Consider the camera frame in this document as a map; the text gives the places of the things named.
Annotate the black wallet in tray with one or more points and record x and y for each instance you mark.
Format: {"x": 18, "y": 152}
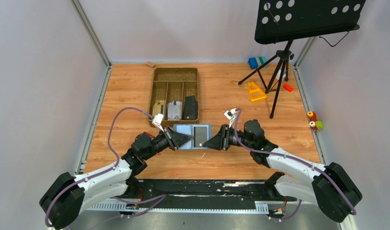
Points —
{"x": 190, "y": 111}

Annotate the colourful toy stack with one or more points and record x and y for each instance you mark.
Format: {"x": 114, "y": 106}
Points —
{"x": 314, "y": 123}

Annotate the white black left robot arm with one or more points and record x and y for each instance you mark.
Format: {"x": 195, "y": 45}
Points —
{"x": 69, "y": 195}

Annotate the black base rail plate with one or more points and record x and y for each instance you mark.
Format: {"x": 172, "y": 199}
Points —
{"x": 203, "y": 194}

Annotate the small cardboard scrap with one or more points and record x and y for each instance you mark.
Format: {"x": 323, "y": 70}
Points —
{"x": 150, "y": 64}

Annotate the blue green block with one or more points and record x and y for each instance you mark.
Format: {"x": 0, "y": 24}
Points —
{"x": 256, "y": 62}

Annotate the black music stand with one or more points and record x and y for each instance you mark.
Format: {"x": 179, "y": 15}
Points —
{"x": 289, "y": 20}

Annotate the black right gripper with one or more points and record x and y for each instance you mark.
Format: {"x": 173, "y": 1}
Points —
{"x": 220, "y": 141}

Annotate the woven compartment tray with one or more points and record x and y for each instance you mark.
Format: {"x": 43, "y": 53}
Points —
{"x": 174, "y": 84}

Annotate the tan cards in tray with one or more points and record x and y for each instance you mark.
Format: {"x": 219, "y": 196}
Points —
{"x": 159, "y": 107}

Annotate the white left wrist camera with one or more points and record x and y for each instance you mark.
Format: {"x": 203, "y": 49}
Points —
{"x": 157, "y": 121}

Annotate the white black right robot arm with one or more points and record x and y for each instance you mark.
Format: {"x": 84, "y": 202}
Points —
{"x": 327, "y": 186}

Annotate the yellow triangular toy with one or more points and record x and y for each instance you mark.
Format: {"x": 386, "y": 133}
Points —
{"x": 256, "y": 94}

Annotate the white card in tray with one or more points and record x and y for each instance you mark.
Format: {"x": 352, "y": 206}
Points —
{"x": 174, "y": 110}

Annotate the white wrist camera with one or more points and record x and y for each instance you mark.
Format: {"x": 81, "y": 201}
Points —
{"x": 157, "y": 121}
{"x": 231, "y": 115}

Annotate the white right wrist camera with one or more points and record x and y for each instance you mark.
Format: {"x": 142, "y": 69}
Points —
{"x": 231, "y": 115}

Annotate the red block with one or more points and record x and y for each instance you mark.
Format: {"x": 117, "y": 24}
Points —
{"x": 288, "y": 87}

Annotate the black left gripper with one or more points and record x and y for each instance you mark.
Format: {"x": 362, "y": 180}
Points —
{"x": 175, "y": 140}

